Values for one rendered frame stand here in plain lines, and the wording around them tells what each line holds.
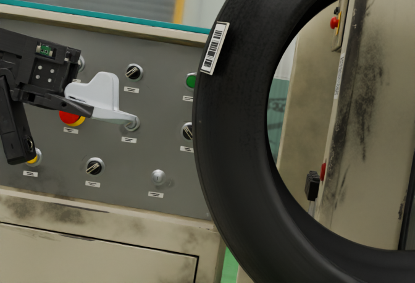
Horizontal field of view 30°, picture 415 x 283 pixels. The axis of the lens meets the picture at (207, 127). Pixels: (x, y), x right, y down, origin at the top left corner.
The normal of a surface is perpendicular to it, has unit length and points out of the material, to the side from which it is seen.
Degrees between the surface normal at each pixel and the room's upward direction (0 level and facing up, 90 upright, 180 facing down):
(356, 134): 90
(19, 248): 90
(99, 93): 91
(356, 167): 90
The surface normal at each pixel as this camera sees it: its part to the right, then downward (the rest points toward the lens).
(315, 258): -0.21, 0.18
